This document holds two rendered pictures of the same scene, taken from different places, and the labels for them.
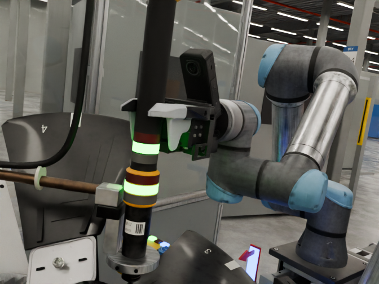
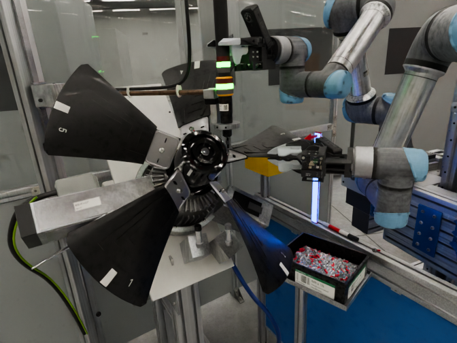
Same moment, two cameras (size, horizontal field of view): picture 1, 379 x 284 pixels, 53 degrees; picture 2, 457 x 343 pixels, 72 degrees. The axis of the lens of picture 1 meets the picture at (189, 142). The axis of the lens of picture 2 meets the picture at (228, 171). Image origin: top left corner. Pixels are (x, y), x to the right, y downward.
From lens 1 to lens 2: 38 cm
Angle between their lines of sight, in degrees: 22
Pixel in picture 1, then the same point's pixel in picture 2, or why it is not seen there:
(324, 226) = not seen: hidden behind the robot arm
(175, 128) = (236, 51)
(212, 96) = (262, 32)
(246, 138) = (298, 59)
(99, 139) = (209, 72)
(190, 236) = (273, 128)
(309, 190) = (334, 82)
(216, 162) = (281, 78)
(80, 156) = (199, 82)
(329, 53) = not seen: outside the picture
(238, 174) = (294, 82)
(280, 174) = (317, 77)
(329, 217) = not seen: hidden behind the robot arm
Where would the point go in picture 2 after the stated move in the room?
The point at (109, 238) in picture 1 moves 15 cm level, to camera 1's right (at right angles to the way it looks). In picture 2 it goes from (213, 115) to (270, 115)
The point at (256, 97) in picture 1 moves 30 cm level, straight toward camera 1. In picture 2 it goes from (380, 51) to (378, 50)
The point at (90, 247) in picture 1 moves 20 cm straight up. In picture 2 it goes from (205, 121) to (199, 40)
